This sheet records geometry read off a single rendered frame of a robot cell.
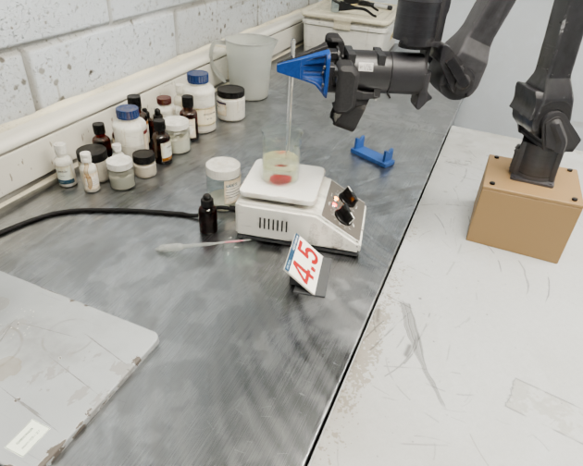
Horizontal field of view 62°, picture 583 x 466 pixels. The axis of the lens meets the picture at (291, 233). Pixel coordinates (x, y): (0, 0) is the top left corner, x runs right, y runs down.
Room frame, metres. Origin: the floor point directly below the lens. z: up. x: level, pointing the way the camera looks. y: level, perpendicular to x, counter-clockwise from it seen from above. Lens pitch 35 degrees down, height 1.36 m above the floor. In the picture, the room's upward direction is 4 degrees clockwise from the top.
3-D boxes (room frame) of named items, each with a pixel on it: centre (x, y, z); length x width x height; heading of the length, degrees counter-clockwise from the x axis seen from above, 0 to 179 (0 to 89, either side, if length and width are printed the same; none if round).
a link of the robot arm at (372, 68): (0.69, -0.08, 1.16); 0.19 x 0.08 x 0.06; 4
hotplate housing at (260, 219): (0.68, -0.01, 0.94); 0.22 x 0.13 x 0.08; 81
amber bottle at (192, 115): (1.01, 0.24, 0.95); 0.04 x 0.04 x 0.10
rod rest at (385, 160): (0.97, -0.16, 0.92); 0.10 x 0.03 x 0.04; 44
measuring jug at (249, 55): (1.32, 0.16, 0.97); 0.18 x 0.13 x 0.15; 97
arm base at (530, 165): (0.72, -0.38, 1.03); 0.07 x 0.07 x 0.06; 65
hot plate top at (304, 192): (0.69, 0.02, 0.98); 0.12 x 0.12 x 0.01; 81
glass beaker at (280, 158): (0.68, 0.02, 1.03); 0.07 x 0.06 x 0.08; 167
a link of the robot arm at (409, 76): (0.70, -0.15, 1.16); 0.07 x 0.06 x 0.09; 94
